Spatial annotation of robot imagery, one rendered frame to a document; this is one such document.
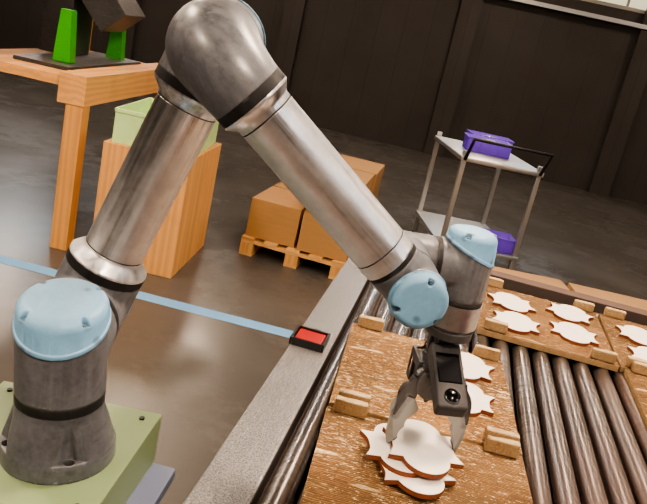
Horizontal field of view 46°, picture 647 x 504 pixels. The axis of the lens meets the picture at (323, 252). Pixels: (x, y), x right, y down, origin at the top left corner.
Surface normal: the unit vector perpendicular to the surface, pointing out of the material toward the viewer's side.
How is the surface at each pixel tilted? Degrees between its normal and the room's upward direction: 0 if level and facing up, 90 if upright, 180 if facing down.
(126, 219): 92
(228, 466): 0
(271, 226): 90
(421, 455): 4
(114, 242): 92
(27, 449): 76
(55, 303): 11
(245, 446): 0
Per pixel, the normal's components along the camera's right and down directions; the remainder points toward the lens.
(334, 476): 0.21, -0.94
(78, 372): 0.62, 0.34
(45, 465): 0.15, 0.05
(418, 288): 0.05, 0.34
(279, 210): -0.22, 0.24
